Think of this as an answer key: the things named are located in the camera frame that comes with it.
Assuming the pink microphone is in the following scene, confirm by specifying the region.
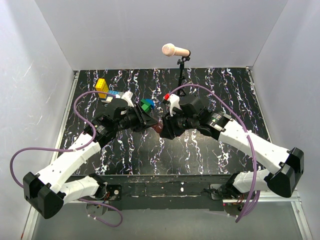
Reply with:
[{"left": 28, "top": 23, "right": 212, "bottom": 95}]
[{"left": 161, "top": 43, "right": 191, "bottom": 57}]

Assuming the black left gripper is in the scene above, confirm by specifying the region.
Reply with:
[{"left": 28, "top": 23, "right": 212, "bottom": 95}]
[{"left": 115, "top": 103, "right": 158, "bottom": 133}]

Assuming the yellow toy brick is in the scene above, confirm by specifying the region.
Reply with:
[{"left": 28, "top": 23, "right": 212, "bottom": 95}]
[{"left": 95, "top": 78, "right": 109, "bottom": 99}]

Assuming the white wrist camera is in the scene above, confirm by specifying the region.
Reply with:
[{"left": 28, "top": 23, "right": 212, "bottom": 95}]
[
  {"left": 163, "top": 93, "right": 181, "bottom": 117},
  {"left": 121, "top": 90, "right": 135, "bottom": 107}
]

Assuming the brown weekly pill organizer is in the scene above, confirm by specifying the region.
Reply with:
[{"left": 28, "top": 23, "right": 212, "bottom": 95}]
[{"left": 152, "top": 121, "right": 163, "bottom": 134}]

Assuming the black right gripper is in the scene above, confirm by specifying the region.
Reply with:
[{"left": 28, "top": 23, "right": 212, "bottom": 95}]
[{"left": 159, "top": 107, "right": 198, "bottom": 141}]

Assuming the black microphone tripod stand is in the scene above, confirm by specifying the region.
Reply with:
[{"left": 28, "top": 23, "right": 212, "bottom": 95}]
[{"left": 176, "top": 56, "right": 190, "bottom": 97}]

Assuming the green toy brick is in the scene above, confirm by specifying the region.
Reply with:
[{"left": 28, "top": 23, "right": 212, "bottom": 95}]
[{"left": 140, "top": 98, "right": 153, "bottom": 113}]

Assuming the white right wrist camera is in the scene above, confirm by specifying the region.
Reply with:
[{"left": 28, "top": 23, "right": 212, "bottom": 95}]
[{"left": 163, "top": 93, "right": 181, "bottom": 117}]

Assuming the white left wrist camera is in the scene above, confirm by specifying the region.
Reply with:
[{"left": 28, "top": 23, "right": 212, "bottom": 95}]
[{"left": 121, "top": 90, "right": 135, "bottom": 107}]

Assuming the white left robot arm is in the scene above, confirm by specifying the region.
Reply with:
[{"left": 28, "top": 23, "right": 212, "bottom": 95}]
[{"left": 23, "top": 98, "right": 158, "bottom": 219}]

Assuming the light blue toy brick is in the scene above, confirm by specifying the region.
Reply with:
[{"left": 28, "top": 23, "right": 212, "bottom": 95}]
[{"left": 107, "top": 90, "right": 124, "bottom": 98}]

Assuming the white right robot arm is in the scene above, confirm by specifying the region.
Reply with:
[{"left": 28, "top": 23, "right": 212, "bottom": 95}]
[{"left": 159, "top": 94, "right": 304, "bottom": 199}]

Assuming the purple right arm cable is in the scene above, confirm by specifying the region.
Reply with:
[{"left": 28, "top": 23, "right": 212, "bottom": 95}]
[{"left": 169, "top": 83, "right": 261, "bottom": 224}]

